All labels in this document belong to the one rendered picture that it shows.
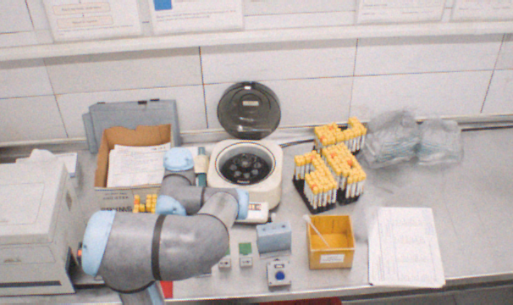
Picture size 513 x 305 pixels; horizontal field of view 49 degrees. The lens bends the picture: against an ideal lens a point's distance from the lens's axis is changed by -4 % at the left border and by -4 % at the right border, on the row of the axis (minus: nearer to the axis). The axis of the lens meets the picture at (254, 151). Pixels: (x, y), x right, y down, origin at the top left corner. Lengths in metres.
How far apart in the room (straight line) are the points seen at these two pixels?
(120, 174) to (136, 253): 1.04
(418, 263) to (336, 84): 0.68
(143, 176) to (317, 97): 0.67
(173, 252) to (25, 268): 0.84
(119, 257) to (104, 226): 0.06
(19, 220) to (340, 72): 1.14
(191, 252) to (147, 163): 1.07
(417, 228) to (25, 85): 1.39
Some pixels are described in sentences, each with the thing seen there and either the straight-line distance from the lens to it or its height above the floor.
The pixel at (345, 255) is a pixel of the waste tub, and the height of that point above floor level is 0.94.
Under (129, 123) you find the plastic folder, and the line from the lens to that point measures 2.09.
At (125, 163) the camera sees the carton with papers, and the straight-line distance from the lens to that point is 2.04.
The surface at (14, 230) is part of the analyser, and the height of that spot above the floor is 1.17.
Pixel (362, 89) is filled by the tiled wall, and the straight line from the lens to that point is 2.08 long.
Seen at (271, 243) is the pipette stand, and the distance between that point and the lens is 1.76.
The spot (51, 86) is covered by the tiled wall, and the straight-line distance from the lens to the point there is 2.07.
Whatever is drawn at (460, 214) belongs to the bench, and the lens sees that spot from 2.00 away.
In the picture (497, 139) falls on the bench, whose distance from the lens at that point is 2.32.
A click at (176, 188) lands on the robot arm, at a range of 1.38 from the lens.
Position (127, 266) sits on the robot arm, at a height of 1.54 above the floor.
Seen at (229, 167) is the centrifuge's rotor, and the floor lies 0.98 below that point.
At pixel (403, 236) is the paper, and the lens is 1.87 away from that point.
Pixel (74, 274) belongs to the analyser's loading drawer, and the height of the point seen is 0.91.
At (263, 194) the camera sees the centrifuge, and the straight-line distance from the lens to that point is 1.83.
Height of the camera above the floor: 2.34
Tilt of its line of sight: 44 degrees down
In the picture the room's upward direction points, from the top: 2 degrees counter-clockwise
